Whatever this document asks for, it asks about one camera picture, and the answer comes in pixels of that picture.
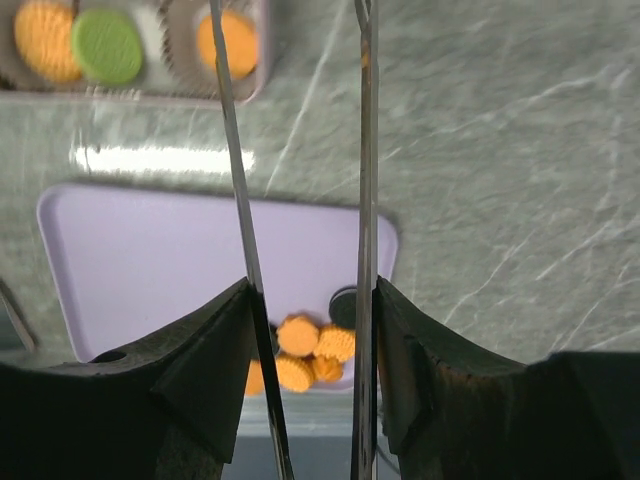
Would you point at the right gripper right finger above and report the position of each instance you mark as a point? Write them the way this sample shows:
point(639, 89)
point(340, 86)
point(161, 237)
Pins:
point(455, 410)

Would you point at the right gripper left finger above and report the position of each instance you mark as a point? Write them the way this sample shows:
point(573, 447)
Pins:
point(166, 406)

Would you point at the green round cookie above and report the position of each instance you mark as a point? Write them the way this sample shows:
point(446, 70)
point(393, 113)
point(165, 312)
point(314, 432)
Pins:
point(106, 45)

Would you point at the orange round waffle cookie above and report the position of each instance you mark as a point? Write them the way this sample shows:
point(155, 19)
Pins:
point(294, 374)
point(42, 34)

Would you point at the orange flower cookie bottom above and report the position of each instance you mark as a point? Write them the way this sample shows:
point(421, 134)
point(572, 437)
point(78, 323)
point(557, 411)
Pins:
point(255, 381)

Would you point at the orange waffle cookie right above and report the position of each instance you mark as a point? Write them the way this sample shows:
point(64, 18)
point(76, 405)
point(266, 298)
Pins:
point(336, 342)

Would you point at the orange round waffle cookie bottom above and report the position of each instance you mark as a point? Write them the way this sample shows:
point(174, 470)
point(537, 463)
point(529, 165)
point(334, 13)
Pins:
point(294, 374)

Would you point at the black sandwich cookie centre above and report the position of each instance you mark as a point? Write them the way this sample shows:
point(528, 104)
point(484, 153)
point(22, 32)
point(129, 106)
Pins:
point(274, 340)

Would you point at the black sandwich cookie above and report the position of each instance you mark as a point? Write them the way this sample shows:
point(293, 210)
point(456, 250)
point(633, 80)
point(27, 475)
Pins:
point(274, 340)
point(342, 308)

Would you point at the black sandwich cookie right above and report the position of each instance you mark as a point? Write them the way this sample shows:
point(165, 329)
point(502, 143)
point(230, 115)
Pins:
point(342, 308)

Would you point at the lilac plastic tray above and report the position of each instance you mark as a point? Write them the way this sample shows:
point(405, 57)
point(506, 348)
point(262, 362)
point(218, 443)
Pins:
point(127, 262)

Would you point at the pink cookie tin box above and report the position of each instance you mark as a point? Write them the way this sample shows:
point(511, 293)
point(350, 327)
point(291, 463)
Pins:
point(172, 70)

